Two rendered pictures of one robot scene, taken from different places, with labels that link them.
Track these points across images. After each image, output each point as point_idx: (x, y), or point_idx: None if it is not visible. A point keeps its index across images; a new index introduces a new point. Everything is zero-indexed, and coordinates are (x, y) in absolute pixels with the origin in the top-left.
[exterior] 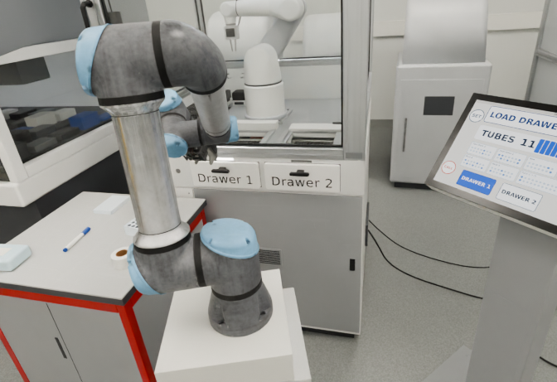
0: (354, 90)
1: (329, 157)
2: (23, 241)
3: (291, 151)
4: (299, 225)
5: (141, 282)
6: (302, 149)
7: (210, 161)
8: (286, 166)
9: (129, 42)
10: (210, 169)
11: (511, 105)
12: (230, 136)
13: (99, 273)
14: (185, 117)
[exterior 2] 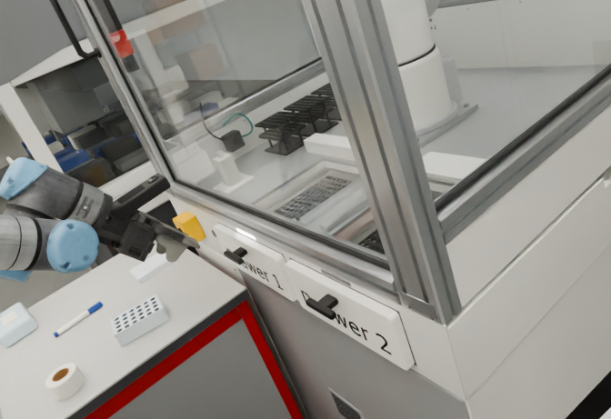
0: (370, 152)
1: (375, 290)
2: (53, 302)
3: (314, 253)
4: (373, 391)
5: None
6: (328, 256)
7: (167, 257)
8: (312, 281)
9: None
10: (234, 246)
11: None
12: (53, 267)
13: (40, 393)
14: (39, 209)
